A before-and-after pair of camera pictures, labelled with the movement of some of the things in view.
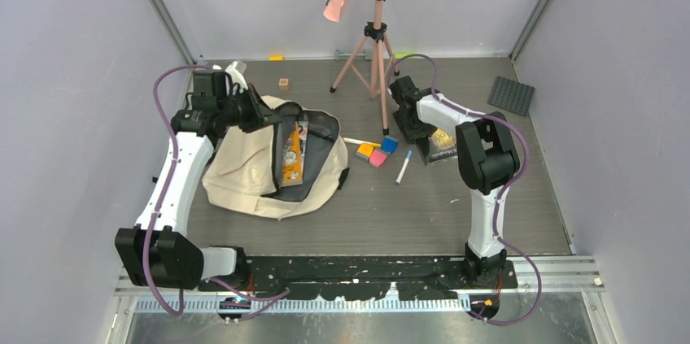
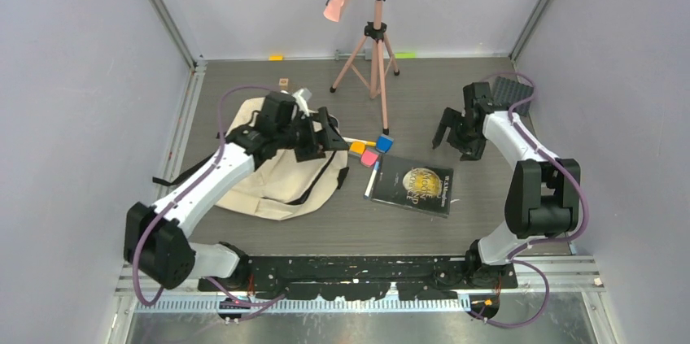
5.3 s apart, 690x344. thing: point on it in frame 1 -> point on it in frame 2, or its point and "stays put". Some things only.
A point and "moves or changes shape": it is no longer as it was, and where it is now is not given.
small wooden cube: (284, 84) stays put
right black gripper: (409, 132) -> (471, 150)
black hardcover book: (438, 146) -> (406, 184)
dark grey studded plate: (512, 96) stays put
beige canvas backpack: (245, 172) moves or changes shape
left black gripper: (261, 113) -> (330, 139)
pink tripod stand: (368, 62) stays put
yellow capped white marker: (357, 141) stays put
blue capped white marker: (403, 167) -> (372, 178)
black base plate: (364, 277) stays put
